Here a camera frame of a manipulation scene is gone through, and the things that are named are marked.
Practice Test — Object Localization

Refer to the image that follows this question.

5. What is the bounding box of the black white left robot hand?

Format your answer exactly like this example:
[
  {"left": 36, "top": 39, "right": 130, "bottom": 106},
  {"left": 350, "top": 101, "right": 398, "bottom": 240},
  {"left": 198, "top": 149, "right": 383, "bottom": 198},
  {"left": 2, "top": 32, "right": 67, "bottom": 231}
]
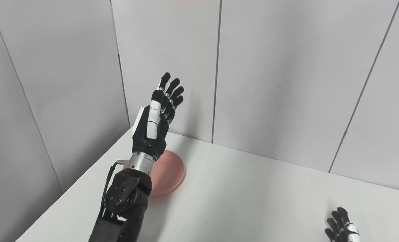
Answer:
[{"left": 131, "top": 72, "right": 184, "bottom": 161}]

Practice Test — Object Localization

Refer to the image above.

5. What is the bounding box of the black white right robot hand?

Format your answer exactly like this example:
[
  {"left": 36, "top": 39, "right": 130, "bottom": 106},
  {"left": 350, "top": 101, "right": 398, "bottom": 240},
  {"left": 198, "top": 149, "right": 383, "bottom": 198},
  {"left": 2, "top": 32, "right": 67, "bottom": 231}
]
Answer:
[{"left": 325, "top": 207, "right": 361, "bottom": 242}]

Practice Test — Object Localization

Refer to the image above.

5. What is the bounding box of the pink round plate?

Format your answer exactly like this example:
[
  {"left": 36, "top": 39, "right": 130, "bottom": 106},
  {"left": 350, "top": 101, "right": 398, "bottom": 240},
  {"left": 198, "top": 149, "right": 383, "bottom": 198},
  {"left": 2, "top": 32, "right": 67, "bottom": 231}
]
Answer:
[{"left": 122, "top": 150, "right": 187, "bottom": 197}]

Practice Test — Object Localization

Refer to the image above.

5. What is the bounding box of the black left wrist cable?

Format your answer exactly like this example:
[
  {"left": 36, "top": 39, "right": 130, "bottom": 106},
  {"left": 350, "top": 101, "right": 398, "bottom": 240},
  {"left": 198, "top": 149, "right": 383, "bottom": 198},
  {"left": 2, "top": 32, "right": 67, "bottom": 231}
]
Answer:
[{"left": 100, "top": 160, "right": 129, "bottom": 217}]

